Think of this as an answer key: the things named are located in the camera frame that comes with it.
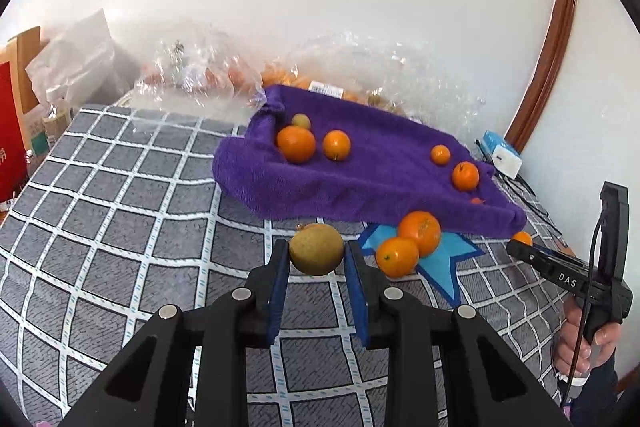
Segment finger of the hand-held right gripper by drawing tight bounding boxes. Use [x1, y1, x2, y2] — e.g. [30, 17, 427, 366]
[506, 241, 551, 275]

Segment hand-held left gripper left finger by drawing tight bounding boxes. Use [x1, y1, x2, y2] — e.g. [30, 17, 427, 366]
[62, 239, 291, 427]

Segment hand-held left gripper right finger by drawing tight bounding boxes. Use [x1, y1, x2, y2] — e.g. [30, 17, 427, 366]
[344, 241, 571, 427]

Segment large orange tangerine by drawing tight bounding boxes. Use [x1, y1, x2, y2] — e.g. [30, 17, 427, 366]
[397, 211, 443, 258]
[276, 125, 317, 164]

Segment purple towel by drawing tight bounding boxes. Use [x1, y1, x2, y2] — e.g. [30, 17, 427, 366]
[212, 84, 528, 240]

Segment person's right forearm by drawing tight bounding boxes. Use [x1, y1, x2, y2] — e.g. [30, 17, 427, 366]
[570, 357, 621, 427]

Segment person's right hand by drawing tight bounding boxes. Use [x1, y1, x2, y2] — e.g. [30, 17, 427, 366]
[552, 294, 621, 383]

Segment white and blue box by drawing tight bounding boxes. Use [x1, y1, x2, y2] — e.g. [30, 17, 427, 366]
[482, 132, 523, 180]

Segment grey checked cloth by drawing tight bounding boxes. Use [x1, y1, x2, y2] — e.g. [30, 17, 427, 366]
[0, 104, 576, 427]

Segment clear plastic bag of tangerines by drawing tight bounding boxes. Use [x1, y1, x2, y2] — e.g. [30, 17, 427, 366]
[260, 32, 488, 142]

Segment white plastic bag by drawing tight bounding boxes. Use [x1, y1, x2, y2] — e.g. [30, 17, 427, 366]
[25, 9, 141, 108]

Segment red paper bag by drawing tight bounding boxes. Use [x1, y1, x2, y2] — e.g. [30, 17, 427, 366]
[0, 61, 28, 202]

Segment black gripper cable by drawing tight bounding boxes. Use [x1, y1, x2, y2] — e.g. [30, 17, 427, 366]
[560, 207, 608, 408]

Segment black cables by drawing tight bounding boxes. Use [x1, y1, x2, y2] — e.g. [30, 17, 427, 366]
[475, 139, 568, 253]

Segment brown wooden door frame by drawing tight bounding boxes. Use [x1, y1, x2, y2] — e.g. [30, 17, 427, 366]
[505, 0, 581, 152]

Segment wooden bed frame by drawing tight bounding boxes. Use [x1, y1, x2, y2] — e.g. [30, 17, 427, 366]
[6, 26, 42, 118]

